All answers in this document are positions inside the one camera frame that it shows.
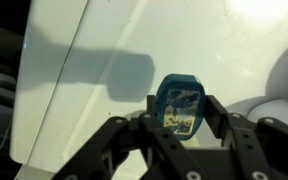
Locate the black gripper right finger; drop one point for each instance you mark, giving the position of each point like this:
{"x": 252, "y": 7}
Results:
{"x": 250, "y": 143}

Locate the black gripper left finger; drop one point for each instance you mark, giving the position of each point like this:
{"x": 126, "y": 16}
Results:
{"x": 160, "y": 146}

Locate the black and white clothes iron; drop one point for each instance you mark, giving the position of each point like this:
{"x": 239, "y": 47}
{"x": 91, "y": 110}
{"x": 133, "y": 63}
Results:
{"x": 277, "y": 110}

